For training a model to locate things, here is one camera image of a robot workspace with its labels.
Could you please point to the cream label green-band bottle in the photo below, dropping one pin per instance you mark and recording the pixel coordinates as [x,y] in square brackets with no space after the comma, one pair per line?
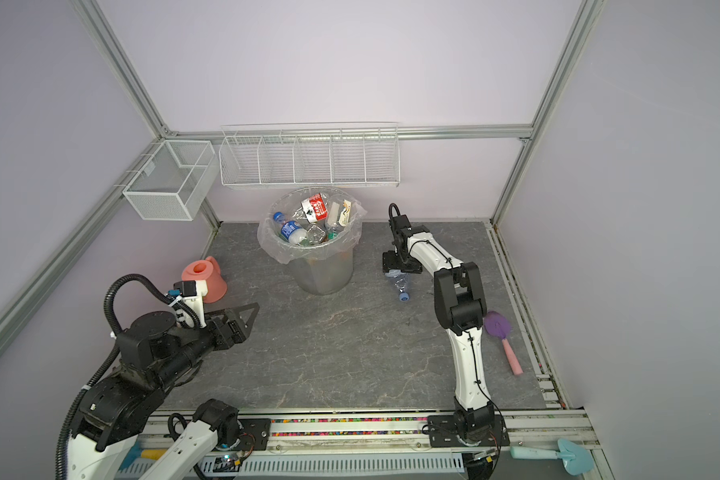
[338,219]

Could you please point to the white slotted cable duct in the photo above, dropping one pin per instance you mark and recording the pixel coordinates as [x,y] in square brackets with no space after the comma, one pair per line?
[317,466]

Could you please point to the long white wire basket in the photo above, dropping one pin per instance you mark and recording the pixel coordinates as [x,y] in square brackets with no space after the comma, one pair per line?
[341,154]

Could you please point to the pink watering can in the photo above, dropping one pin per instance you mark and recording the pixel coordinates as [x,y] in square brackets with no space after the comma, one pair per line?
[207,270]

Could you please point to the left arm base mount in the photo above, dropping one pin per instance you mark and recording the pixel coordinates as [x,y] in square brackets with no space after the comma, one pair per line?
[254,434]

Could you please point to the grey mesh trash bin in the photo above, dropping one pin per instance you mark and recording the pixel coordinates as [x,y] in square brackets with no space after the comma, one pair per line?
[323,277]

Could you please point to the blue yellow garden fork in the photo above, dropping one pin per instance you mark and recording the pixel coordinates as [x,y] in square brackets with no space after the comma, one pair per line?
[136,452]

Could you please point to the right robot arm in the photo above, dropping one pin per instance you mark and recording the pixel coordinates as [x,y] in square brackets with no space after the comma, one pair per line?
[460,309]

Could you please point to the teal garden shovel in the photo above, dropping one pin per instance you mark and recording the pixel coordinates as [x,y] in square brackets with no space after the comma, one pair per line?
[576,460]

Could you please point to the colourful label blue-cap bottle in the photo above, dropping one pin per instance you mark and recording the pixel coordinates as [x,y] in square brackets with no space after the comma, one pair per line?
[400,281]

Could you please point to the small white mesh basket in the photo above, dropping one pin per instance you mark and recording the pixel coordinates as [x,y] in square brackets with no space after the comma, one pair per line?
[174,181]

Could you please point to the clear plastic bin liner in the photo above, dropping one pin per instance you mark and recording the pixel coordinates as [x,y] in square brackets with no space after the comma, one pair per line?
[317,247]

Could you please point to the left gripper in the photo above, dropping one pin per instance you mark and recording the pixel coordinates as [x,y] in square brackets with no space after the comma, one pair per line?
[240,331]

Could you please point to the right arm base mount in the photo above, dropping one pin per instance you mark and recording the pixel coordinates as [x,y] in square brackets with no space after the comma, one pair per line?
[445,431]

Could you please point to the red white label bottle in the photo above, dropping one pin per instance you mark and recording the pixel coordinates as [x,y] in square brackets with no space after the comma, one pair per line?
[314,208]

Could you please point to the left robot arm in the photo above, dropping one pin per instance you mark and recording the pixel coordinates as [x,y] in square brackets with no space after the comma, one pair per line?
[159,351]

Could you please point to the small blue-cap water bottle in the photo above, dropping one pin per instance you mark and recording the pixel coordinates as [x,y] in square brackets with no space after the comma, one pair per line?
[290,230]

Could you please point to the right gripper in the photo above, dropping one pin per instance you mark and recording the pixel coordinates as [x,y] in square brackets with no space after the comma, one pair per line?
[388,262]

